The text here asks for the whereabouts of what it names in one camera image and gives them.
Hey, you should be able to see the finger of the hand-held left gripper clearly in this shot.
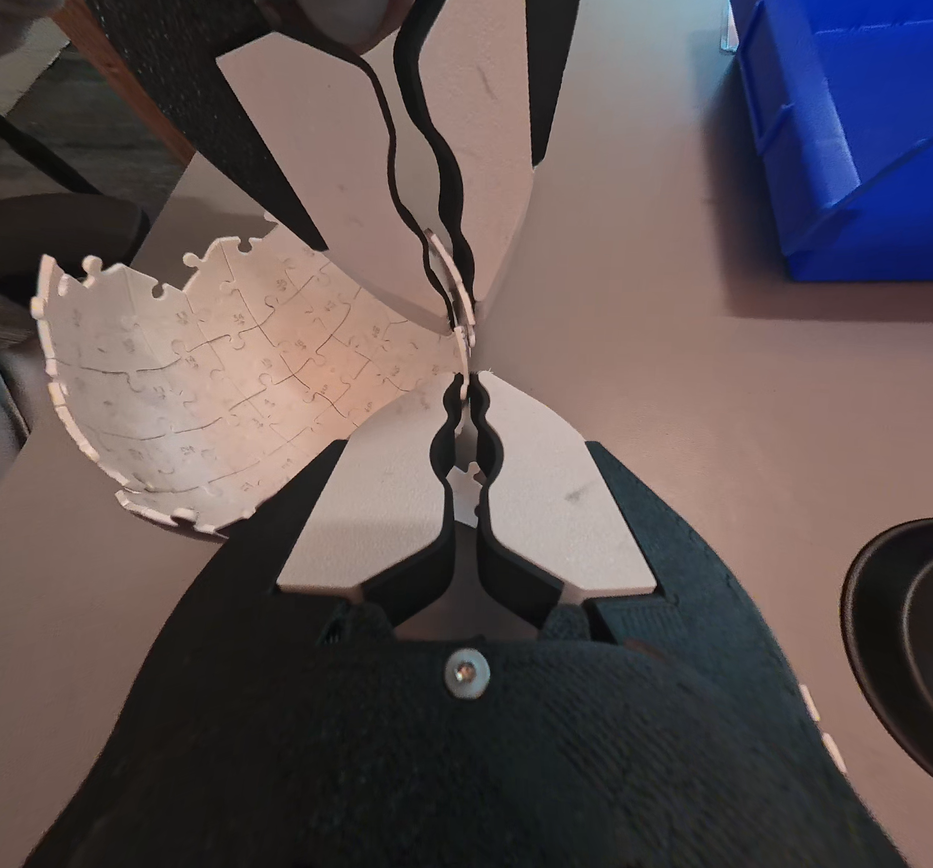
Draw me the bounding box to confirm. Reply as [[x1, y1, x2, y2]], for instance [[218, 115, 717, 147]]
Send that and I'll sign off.
[[392, 0, 535, 306], [216, 28, 453, 335]]

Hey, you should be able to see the black metal bar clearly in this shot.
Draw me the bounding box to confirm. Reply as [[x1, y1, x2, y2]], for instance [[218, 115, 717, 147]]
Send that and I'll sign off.
[[0, 113, 103, 197]]

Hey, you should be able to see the black chair seat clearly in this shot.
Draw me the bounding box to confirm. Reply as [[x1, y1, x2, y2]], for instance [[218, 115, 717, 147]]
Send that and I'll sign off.
[[0, 193, 152, 300]]

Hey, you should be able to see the white puzzle ball shell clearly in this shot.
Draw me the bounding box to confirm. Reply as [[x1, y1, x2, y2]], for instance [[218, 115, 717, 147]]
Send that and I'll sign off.
[[31, 215, 482, 538]]

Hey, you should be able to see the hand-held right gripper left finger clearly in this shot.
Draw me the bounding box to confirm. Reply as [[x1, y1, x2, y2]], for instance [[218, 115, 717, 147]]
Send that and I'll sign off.
[[276, 372, 467, 627]]

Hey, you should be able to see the white puzzle piece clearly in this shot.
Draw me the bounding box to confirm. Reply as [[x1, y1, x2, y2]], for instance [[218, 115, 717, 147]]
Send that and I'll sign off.
[[446, 372, 488, 528], [798, 682, 848, 773]]

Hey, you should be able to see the blue plastic bin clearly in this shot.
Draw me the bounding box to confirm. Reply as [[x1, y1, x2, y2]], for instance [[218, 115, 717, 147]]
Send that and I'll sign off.
[[725, 0, 933, 283]]

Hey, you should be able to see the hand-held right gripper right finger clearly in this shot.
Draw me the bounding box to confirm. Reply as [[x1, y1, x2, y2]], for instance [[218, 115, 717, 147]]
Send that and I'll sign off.
[[468, 370, 658, 630]]

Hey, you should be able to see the black round bowl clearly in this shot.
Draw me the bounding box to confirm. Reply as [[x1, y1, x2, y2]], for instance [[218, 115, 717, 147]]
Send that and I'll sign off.
[[840, 517, 933, 778]]

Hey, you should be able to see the person's grey clothing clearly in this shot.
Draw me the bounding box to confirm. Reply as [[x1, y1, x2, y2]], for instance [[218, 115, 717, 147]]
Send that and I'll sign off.
[[0, 295, 52, 468]]

